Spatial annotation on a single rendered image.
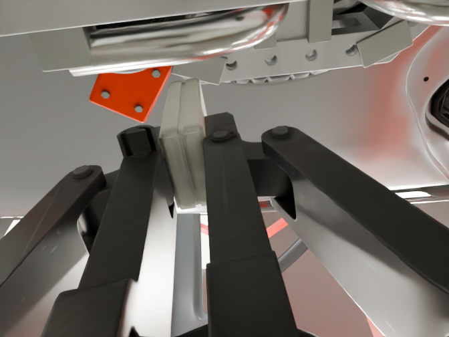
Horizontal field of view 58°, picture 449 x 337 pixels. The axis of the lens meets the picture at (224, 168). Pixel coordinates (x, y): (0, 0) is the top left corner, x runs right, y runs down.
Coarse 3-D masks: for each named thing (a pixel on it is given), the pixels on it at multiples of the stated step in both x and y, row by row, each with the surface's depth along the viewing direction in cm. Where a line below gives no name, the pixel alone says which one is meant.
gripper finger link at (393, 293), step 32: (288, 128) 13; (288, 160) 11; (320, 160) 10; (320, 192) 9; (352, 192) 9; (384, 192) 9; (288, 224) 12; (320, 224) 10; (352, 224) 8; (384, 224) 8; (416, 224) 8; (320, 256) 10; (352, 256) 9; (384, 256) 7; (416, 256) 7; (448, 256) 7; (352, 288) 9; (384, 288) 8; (416, 288) 7; (448, 288) 6; (384, 320) 8; (416, 320) 7; (448, 320) 6
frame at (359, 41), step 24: (336, 24) 47; (360, 24) 45; (384, 24) 43; (408, 24) 44; (288, 48) 44; (312, 48) 44; (336, 48) 44; (360, 48) 44; (384, 48) 44; (192, 72) 45; (216, 72) 45; (240, 72) 45; (264, 72) 46; (288, 72) 46
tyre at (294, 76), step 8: (352, 8) 51; (360, 8) 50; (304, 72) 55; (312, 72) 56; (320, 72) 56; (240, 80) 55; (248, 80) 55; (256, 80) 55; (264, 80) 56; (272, 80) 56; (280, 80) 56
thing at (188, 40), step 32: (64, 32) 23; (96, 32) 24; (128, 32) 24; (160, 32) 24; (192, 32) 24; (224, 32) 24; (256, 32) 25; (64, 64) 24; (96, 64) 24; (128, 64) 24; (160, 64) 25
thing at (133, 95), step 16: (96, 80) 45; (112, 80) 45; (128, 80) 45; (144, 80) 45; (160, 80) 45; (96, 96) 46; (112, 96) 46; (128, 96) 46; (144, 96) 46; (128, 112) 48; (144, 112) 48
